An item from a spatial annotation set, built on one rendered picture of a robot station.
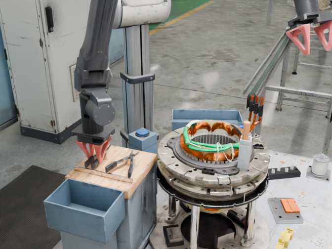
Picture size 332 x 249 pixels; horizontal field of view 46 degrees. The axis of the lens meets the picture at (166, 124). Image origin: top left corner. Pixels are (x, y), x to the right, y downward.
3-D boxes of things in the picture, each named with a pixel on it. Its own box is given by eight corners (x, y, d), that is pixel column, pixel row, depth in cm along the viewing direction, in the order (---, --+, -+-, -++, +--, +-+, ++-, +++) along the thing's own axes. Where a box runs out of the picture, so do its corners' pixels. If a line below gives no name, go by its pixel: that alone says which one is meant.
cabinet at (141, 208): (132, 271, 113) (128, 198, 101) (76, 255, 118) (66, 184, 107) (157, 228, 129) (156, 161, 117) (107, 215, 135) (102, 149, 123)
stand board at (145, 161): (128, 199, 101) (128, 191, 100) (65, 184, 107) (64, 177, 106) (157, 160, 117) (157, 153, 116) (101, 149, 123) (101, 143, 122)
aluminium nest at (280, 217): (303, 223, 131) (304, 218, 130) (276, 224, 131) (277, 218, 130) (291, 201, 142) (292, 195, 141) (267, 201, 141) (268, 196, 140)
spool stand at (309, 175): (329, 183, 152) (334, 160, 147) (305, 177, 155) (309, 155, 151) (330, 171, 159) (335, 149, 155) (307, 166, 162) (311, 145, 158)
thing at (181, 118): (233, 174, 157) (239, 109, 144) (236, 190, 147) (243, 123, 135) (171, 173, 158) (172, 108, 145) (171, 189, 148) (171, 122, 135)
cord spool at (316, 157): (326, 179, 153) (329, 163, 150) (309, 175, 155) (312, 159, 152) (327, 170, 158) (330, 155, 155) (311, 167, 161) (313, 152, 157)
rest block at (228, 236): (213, 246, 116) (214, 233, 114) (229, 241, 118) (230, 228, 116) (221, 257, 112) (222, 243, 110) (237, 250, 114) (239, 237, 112)
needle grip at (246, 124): (248, 144, 100) (251, 123, 97) (242, 144, 100) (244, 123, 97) (246, 141, 102) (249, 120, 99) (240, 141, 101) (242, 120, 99)
